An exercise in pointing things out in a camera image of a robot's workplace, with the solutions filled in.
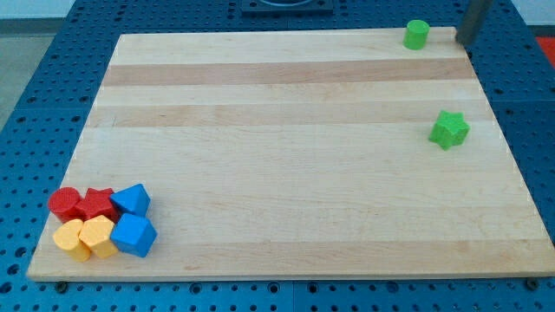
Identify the red cylinder block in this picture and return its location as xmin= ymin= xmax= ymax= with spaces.
xmin=47 ymin=187 xmax=82 ymax=223

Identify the green star block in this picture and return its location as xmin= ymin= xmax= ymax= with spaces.
xmin=428 ymin=110 xmax=470 ymax=151

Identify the yellow pentagon block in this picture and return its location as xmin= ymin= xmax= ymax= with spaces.
xmin=79 ymin=215 xmax=119 ymax=258

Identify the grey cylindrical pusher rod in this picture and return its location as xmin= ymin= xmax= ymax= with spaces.
xmin=454 ymin=0 xmax=493 ymax=46

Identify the red star block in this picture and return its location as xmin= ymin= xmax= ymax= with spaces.
xmin=75 ymin=188 xmax=121 ymax=223

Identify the blue cube block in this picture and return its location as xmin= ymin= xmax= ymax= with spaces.
xmin=110 ymin=213 xmax=158 ymax=257

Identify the wooden board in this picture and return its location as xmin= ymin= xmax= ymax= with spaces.
xmin=28 ymin=27 xmax=554 ymax=282

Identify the green cylinder block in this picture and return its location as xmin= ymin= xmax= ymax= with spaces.
xmin=402 ymin=19 xmax=430 ymax=50

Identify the yellow heart block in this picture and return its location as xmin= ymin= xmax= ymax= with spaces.
xmin=52 ymin=218 xmax=91 ymax=263

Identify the blue triangle block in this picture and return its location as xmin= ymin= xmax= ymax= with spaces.
xmin=109 ymin=184 xmax=151 ymax=217

